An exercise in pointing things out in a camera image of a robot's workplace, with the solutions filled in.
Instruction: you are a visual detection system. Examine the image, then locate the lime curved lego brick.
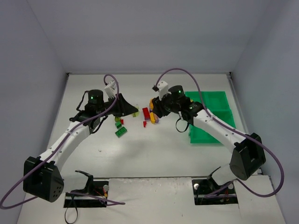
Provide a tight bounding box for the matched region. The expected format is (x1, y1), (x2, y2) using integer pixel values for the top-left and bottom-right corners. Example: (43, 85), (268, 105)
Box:
(132, 111), (140, 118)

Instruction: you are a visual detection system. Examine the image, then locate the orange yellow curved lego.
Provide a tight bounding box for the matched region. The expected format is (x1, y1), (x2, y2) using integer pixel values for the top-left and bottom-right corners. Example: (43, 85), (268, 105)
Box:
(149, 99), (154, 112)

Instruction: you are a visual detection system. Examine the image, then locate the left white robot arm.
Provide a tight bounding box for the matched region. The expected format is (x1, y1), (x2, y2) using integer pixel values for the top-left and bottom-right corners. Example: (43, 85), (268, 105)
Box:
(23, 90), (138, 203)

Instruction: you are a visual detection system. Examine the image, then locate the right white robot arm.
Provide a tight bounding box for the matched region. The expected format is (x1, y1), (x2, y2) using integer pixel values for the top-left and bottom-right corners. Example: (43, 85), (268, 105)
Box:
(152, 82), (266, 186)

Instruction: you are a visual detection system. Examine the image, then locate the green flat lego plate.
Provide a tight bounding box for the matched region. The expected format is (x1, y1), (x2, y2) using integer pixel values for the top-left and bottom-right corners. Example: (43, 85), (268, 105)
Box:
(115, 127), (128, 138)

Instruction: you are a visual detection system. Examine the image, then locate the red rectangular lego brick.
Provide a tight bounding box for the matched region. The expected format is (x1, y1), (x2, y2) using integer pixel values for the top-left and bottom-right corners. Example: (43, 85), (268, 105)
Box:
(142, 107), (150, 121)

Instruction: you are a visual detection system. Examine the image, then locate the yellow curved lego brick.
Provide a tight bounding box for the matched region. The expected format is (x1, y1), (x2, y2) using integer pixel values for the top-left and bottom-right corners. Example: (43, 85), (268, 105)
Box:
(150, 112), (157, 124)

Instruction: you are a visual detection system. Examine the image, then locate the green compartment tray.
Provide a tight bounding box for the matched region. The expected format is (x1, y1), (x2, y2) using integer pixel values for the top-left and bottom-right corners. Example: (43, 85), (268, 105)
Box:
(183, 91), (237, 145)

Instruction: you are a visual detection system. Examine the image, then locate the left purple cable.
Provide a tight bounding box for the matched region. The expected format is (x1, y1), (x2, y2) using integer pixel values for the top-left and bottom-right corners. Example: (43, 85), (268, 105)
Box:
(0, 74), (126, 209)

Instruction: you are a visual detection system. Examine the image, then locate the purple cable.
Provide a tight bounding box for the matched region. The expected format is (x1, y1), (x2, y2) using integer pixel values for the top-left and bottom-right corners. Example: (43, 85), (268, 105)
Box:
(153, 68), (285, 199)
(0, 74), (126, 209)

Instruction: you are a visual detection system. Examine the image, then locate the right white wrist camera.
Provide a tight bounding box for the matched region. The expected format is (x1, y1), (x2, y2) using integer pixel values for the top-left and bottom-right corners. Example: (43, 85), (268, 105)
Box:
(152, 80), (169, 100)

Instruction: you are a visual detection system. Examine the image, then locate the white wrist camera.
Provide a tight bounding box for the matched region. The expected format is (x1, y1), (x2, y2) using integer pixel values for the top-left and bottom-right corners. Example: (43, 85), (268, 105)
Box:
(152, 80), (169, 100)
(104, 81), (117, 98)

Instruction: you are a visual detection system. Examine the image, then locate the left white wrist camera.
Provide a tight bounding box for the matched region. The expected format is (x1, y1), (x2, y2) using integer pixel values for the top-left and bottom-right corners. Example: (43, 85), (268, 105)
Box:
(104, 81), (117, 98)

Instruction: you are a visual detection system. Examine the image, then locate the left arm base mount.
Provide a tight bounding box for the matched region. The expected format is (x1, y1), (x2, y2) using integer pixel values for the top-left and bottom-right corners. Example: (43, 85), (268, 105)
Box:
(64, 170), (109, 208)

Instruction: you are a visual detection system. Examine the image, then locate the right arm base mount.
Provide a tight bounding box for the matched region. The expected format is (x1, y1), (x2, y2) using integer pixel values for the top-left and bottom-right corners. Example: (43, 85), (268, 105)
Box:
(192, 178), (238, 206)

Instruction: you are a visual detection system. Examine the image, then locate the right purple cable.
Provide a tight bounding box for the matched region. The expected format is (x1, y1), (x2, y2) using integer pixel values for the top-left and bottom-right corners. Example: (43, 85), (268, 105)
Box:
(153, 68), (285, 199)

